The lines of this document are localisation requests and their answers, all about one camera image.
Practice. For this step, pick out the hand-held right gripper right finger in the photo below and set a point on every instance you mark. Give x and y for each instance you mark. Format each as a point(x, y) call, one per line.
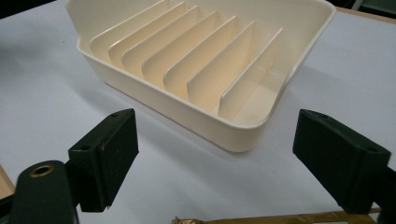
point(339, 161)

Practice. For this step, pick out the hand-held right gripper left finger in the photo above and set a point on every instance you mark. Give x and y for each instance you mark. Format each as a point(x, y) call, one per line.
point(102, 161)

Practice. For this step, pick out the cream plastic divider rack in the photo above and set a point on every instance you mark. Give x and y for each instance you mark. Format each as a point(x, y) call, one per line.
point(174, 102)

